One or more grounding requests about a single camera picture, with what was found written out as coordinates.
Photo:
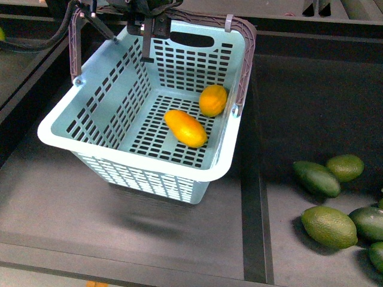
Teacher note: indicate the dark avocado far left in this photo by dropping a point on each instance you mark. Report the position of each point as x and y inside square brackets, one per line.
[368, 222]

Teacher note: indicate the black fruit display shelf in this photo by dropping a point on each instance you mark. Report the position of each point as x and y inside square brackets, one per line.
[319, 84]

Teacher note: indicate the brown plastic basket handle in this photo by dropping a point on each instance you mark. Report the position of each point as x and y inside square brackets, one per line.
[198, 53]

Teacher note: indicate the green avocado under basket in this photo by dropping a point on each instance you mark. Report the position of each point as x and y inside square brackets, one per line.
[375, 255]

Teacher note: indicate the white zip tie right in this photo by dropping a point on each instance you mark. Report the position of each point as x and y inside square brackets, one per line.
[228, 23]

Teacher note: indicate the light blue plastic basket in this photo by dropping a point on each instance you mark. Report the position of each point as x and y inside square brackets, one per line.
[131, 145]

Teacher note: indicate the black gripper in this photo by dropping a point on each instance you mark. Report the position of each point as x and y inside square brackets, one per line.
[145, 18]

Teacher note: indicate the black shelf divider strip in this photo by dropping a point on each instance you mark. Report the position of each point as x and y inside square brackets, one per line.
[257, 251]

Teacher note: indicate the green avocado left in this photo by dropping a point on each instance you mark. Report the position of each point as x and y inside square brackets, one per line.
[329, 227]

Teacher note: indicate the dark green avocado bottom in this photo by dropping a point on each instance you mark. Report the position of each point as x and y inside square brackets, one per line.
[317, 179]

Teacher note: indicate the green avocado centre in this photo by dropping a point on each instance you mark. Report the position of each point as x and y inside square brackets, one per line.
[345, 167]

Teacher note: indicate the yellow lemon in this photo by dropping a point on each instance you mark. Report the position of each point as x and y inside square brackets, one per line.
[212, 100]

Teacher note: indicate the yellow mango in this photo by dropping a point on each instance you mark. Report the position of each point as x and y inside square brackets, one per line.
[186, 128]

